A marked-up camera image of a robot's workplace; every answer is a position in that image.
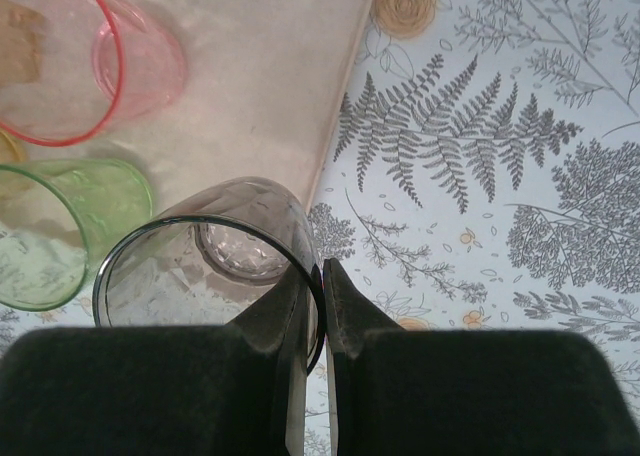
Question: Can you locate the pink transparent drinking glass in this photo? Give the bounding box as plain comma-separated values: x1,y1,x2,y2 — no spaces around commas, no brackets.
0,0,189,148

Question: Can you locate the green transparent drinking glass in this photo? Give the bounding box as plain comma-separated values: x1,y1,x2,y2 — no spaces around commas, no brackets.
0,158,155,312

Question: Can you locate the amber transparent drinking glass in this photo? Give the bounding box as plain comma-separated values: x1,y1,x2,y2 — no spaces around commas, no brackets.
0,128,29,200

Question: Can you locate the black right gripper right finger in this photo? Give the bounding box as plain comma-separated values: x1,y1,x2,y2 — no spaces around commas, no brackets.
322,257,640,456

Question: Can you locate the beige pink plastic tray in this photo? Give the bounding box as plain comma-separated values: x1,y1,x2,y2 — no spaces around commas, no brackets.
0,0,382,327

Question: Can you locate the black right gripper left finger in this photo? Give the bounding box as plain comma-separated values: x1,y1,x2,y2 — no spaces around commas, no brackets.
0,268,316,456

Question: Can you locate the grey transparent drinking glass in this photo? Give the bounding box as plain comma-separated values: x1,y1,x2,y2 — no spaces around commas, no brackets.
92,175,329,377

